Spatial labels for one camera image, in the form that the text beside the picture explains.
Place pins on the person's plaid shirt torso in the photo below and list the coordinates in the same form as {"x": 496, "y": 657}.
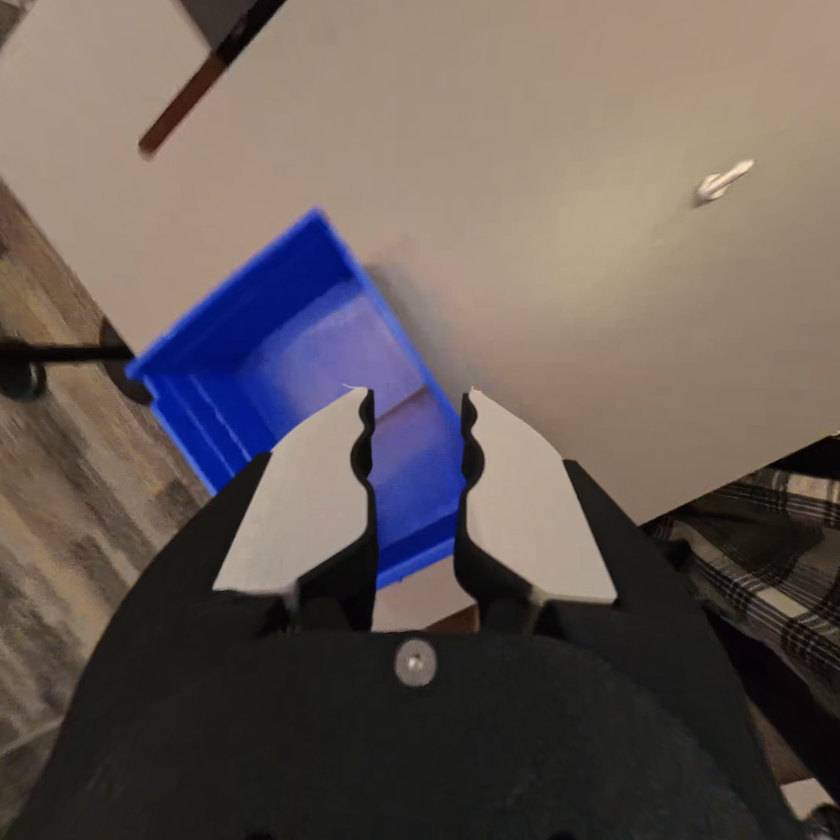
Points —
{"x": 754, "y": 564}

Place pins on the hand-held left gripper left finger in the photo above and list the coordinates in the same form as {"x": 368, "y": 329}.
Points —
{"x": 302, "y": 499}

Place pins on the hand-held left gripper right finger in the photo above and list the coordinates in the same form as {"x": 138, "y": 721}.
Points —
{"x": 531, "y": 518}

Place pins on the blue plastic bin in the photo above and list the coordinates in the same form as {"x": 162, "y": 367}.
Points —
{"x": 295, "y": 328}

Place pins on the silver hex head bolt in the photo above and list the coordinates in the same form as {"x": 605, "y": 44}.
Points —
{"x": 735, "y": 174}

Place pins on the black metal leg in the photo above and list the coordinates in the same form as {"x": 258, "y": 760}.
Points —
{"x": 65, "y": 354}

